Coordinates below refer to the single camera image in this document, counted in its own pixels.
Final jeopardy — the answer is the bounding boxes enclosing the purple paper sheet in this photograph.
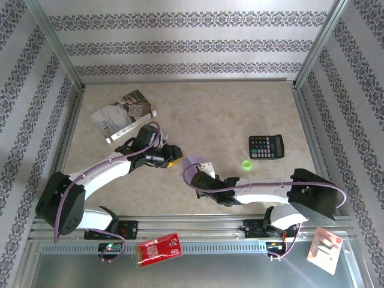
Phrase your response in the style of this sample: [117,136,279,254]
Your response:
[181,155,208,172]

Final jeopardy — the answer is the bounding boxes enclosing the grey sheet metal shelf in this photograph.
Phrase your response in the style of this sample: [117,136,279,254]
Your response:
[28,241,361,288]

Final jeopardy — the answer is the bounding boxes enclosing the paperback book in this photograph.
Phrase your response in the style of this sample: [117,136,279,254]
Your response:
[89,89,158,145]

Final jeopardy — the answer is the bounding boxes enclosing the black calculator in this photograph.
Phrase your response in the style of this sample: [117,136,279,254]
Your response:
[248,134,285,160]

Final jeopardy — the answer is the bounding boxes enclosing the thin aluminium strip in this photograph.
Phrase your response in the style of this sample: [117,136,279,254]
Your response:
[80,77,296,84]

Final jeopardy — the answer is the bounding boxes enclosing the small controller circuit board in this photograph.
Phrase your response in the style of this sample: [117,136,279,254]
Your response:
[265,241,286,253]
[98,242,124,254]

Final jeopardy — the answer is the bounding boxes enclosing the red packet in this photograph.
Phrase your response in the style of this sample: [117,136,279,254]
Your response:
[133,232,184,269]

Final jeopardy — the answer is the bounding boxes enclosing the pink blister pack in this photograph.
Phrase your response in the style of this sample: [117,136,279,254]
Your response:
[306,226,343,275]

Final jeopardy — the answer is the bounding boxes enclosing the purple cable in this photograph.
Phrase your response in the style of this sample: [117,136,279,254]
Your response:
[182,163,348,262]
[53,121,163,263]

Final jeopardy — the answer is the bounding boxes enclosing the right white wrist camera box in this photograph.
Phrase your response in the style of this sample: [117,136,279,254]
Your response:
[199,161,216,178]

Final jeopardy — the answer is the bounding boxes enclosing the aluminium frame rail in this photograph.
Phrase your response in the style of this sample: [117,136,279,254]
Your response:
[28,213,356,243]

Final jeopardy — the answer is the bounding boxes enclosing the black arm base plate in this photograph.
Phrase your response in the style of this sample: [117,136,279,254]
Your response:
[243,218,298,240]
[83,220,139,241]

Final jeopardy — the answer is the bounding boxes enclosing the perforated metal cable duct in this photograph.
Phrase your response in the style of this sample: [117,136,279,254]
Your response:
[38,242,271,255]

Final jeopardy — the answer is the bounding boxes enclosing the aluminium table side rail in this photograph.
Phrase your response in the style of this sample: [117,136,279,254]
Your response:
[291,85,342,217]
[40,85,86,218]

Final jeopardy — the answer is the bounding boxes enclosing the aluminium frame post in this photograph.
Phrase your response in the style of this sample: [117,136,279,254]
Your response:
[25,0,86,92]
[293,0,352,89]

